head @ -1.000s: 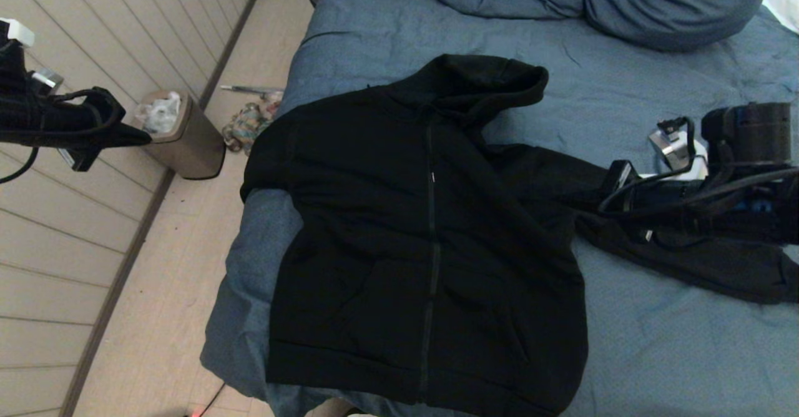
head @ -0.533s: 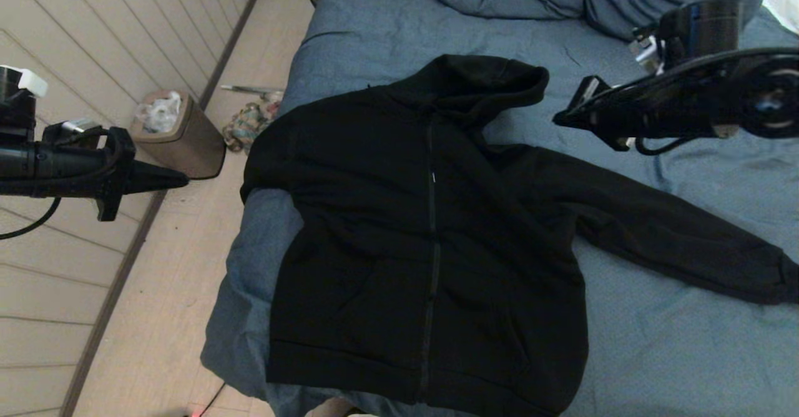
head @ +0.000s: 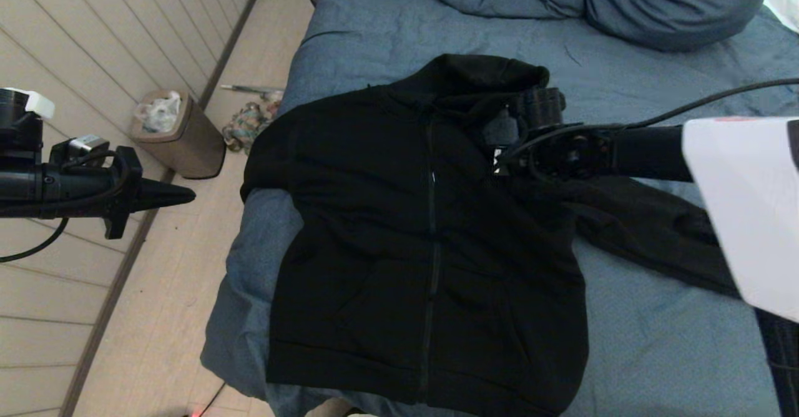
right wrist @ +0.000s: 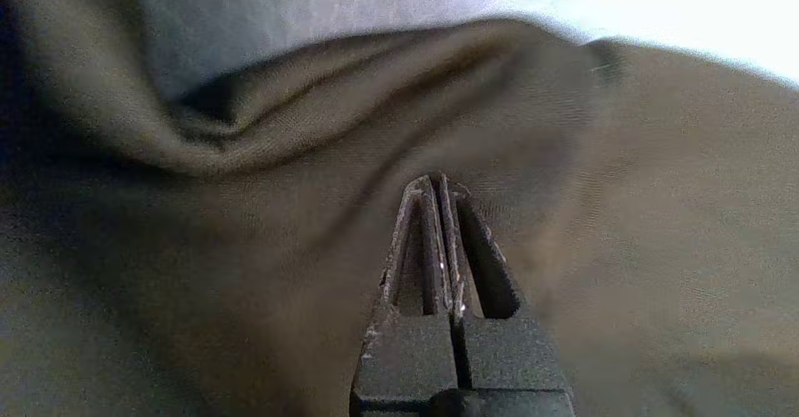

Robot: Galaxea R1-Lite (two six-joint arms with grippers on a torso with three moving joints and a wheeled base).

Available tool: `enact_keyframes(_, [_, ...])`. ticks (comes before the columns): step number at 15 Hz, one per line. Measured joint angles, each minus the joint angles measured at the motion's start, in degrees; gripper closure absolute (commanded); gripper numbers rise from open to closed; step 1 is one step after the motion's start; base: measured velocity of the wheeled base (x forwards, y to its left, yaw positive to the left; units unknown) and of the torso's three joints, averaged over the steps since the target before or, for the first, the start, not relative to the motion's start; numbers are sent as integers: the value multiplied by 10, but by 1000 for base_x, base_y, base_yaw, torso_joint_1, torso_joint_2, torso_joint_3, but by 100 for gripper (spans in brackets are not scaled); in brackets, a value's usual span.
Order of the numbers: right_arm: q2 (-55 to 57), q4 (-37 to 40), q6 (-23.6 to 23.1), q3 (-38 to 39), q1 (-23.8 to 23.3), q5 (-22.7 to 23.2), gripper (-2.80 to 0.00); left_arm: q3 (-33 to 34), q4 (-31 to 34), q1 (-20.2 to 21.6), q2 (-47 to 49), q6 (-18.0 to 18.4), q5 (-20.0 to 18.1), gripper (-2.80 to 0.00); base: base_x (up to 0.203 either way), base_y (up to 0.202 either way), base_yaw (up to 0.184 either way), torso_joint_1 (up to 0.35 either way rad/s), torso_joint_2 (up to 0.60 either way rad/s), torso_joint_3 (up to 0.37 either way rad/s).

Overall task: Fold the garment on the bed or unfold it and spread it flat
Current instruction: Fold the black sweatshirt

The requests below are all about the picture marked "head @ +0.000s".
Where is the clear plastic bin bag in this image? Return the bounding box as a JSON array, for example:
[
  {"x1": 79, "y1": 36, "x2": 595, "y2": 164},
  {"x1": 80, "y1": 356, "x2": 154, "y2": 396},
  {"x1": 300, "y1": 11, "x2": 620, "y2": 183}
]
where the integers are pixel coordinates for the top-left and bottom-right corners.
[{"x1": 136, "y1": 91, "x2": 183, "y2": 134}]

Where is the colourful rag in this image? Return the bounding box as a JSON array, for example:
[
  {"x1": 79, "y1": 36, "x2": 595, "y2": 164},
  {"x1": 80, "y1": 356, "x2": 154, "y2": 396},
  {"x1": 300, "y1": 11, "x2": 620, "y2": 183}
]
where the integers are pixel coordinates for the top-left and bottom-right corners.
[{"x1": 223, "y1": 102, "x2": 275, "y2": 157}]

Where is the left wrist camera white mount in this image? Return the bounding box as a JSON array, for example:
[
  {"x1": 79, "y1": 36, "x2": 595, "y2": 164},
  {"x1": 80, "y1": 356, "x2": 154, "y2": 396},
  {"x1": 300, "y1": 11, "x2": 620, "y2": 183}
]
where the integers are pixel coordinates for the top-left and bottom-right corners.
[{"x1": 0, "y1": 87, "x2": 120, "y2": 169}]

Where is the thin black left camera cable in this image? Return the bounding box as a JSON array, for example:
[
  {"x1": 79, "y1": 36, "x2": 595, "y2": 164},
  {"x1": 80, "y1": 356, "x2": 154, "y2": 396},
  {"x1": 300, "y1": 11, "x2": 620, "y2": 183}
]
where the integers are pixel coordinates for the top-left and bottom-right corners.
[{"x1": 0, "y1": 149, "x2": 130, "y2": 263}]

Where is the blue pillow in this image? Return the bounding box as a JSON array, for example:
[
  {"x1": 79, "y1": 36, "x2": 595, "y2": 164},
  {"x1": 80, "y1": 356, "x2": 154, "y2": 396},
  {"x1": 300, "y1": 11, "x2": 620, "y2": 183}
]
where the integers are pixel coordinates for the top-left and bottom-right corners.
[{"x1": 584, "y1": 0, "x2": 781, "y2": 52}]

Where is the blue bed sheet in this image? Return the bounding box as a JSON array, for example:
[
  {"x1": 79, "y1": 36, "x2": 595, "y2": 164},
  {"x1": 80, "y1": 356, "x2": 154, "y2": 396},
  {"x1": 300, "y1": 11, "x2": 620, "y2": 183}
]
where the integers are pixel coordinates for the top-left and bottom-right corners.
[{"x1": 201, "y1": 0, "x2": 799, "y2": 417}]

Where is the brown trash bin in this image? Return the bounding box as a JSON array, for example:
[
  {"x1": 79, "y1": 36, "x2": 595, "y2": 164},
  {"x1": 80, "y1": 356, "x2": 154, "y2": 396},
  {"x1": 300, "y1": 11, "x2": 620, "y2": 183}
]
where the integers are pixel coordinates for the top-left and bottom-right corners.
[{"x1": 130, "y1": 90, "x2": 227, "y2": 180}]

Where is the black garment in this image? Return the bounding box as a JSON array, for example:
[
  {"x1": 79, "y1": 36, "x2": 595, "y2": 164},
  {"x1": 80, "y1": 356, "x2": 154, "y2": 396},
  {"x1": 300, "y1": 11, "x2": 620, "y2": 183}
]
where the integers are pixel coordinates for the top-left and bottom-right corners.
[{"x1": 240, "y1": 54, "x2": 743, "y2": 417}]

